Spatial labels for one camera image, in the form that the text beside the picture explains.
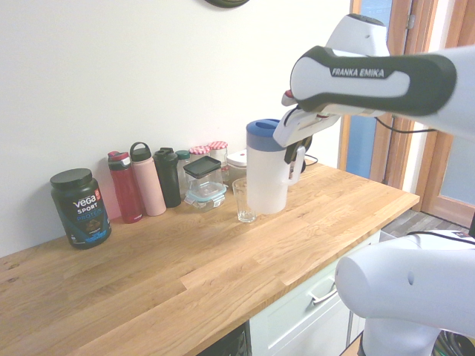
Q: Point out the black dishwasher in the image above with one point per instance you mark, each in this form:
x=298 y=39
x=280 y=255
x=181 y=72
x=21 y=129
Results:
x=237 y=345

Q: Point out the black round wall clock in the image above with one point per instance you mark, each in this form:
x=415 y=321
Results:
x=226 y=3

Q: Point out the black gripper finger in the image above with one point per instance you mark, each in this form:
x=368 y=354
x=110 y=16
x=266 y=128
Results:
x=290 y=154
x=306 y=142

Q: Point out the clear drinking glass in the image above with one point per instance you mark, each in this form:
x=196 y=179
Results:
x=243 y=207

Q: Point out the translucent pitcher with blue lid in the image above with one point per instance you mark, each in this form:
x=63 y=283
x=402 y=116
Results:
x=265 y=178

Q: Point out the jar with red checkered lid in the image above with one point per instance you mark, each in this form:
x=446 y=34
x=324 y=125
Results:
x=200 y=149
x=218 y=144

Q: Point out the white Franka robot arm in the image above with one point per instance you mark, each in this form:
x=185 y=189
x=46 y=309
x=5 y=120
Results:
x=352 y=78

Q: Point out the pink bottle with black lid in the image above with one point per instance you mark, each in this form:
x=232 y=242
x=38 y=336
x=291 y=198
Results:
x=148 y=185

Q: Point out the glass container with teal lid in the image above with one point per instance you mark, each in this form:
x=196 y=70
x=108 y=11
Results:
x=206 y=198

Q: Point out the wooden door with glass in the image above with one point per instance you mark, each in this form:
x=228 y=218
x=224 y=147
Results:
x=423 y=15

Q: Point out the red water bottle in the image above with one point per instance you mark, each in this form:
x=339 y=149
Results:
x=126 y=193

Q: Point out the metal door hinge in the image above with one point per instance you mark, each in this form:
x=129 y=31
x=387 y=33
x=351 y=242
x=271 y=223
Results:
x=409 y=21

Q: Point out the square container with black lid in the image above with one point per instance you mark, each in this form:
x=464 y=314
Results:
x=202 y=165

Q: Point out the black shaker bottle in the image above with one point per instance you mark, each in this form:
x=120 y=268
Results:
x=168 y=181

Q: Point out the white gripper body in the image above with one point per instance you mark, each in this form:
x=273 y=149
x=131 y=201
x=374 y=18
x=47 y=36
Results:
x=297 y=130

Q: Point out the black protein powder tub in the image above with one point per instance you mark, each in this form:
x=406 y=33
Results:
x=79 y=215

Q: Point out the cereal container with white lid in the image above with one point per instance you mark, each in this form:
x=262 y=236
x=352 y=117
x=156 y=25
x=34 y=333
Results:
x=237 y=157

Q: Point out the glass jar with teal lid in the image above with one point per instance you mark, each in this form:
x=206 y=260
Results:
x=182 y=155

